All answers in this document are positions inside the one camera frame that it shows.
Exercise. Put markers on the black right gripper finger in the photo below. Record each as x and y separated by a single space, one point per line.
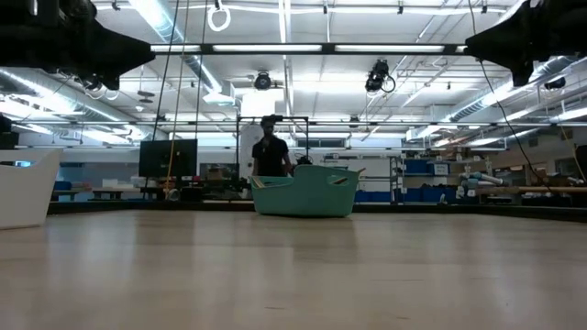
513 32
523 64

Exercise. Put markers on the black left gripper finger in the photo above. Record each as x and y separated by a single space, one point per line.
105 41
110 69

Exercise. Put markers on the white plastic bin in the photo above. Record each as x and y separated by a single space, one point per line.
27 197

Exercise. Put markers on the teal plastic bin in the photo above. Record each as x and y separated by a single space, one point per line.
302 197

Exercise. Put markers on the black speaker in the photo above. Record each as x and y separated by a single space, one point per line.
555 83

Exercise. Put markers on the black monitor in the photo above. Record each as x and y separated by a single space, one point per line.
156 158

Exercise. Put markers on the white cylindrical device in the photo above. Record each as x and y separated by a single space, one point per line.
481 178

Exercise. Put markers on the wooden table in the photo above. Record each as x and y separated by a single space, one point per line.
110 190

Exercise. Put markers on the wooden workbench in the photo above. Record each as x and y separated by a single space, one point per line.
527 189

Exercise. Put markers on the grey tape roll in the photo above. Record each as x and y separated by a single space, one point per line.
173 194

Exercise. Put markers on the blue storage bin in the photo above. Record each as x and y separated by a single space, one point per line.
431 195
417 166
380 197

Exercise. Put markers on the round black hanging device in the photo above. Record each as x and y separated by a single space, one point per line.
262 81

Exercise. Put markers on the white cabinet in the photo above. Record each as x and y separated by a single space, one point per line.
245 151

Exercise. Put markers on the person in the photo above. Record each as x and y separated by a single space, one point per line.
270 156

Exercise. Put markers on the black light bar beam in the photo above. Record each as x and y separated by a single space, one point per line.
328 48

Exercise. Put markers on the silver air duct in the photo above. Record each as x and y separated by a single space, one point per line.
559 73
55 107
160 23

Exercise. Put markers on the black hanging camera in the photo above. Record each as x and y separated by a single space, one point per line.
378 73

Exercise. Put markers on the black aluminium table frame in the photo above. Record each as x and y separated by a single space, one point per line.
504 212

